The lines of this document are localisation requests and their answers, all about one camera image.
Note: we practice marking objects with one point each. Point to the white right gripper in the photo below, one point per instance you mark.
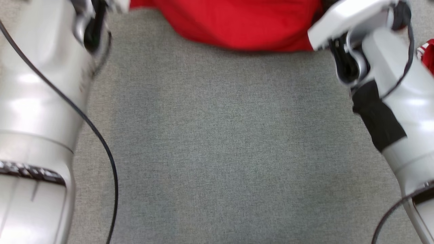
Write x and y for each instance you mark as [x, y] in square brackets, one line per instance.
[349, 20]

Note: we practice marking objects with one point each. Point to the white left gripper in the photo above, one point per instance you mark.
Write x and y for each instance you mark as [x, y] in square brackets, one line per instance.
[118, 5]

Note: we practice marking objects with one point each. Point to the red shirt with white stripes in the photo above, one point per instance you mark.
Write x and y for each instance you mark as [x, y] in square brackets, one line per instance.
[237, 23]

